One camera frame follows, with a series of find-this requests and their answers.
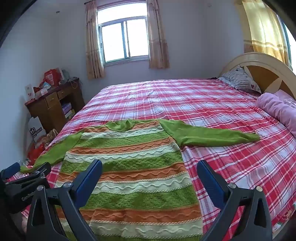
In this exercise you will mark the red gift bag on desk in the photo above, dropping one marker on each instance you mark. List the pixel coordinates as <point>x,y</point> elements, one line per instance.
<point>52,77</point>

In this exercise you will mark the left beige window curtain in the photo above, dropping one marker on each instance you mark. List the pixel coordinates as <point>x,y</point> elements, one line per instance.
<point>94,62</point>

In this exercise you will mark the beige window curtain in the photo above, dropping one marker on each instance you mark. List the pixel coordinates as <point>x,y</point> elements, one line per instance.
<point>94,62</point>
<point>158,47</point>

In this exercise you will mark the red plastic bag on floor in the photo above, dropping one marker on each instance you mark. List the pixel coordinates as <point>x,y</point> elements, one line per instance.
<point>34,153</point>

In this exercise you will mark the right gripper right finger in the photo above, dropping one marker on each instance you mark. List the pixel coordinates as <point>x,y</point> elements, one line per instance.
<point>255,222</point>

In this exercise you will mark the stacked boxes in desk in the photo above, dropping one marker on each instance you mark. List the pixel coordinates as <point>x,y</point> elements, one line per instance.
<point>68,111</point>

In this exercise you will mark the white paper shopping bag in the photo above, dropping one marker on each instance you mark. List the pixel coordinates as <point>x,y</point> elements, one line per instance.
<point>36,129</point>

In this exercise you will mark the white card on desk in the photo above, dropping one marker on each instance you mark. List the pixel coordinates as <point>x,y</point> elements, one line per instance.
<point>29,92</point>

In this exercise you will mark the patterned bag on floor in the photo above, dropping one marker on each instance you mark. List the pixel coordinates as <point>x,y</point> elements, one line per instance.
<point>46,139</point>

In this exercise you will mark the striped pillow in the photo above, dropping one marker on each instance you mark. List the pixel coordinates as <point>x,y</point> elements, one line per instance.
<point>240,80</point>

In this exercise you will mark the wooden desk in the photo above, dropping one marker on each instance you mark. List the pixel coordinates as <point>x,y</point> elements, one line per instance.
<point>48,108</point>

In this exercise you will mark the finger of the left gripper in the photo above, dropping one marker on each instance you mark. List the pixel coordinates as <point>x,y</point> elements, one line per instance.
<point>39,173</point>
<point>10,171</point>

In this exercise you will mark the cream wooden headboard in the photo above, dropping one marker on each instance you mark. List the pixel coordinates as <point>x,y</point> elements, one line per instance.
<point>269,73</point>

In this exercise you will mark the pink blanket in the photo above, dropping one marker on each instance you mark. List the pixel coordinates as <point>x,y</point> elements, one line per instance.
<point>280,106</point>

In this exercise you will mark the window with frame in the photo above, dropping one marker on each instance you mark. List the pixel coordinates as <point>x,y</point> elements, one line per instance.
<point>122,32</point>

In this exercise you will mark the green striped knit sweater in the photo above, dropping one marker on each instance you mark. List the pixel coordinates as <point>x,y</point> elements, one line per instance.
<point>145,191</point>

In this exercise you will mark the right beige window curtain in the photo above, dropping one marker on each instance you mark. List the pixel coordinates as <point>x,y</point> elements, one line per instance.
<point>158,47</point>

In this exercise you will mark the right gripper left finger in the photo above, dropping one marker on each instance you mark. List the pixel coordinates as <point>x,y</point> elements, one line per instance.
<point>43,222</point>

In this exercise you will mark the red plaid bed sheet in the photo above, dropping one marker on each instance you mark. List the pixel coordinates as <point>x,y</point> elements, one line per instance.
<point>268,162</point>

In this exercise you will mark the yellow curtain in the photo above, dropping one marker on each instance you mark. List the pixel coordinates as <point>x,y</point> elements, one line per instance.
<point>263,31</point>

